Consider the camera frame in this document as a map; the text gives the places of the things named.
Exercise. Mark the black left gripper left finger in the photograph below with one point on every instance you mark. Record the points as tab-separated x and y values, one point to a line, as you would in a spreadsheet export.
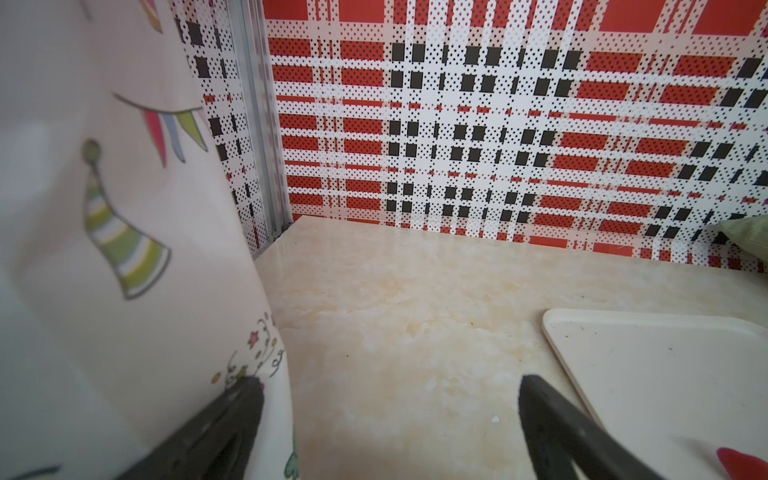
215	444

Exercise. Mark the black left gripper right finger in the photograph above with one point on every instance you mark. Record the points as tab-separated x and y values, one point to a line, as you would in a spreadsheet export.
562	441

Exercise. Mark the beige plastic tray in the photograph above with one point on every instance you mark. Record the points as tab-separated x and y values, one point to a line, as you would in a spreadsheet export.
672	389

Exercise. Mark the red silicone metal tongs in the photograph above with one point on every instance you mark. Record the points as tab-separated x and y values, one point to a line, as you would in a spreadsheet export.
741	466

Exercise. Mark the white paper gift bag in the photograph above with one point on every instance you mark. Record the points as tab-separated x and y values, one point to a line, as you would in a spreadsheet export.
129	298

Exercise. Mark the green cushion pillow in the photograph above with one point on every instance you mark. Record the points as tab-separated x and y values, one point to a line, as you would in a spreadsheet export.
750	234

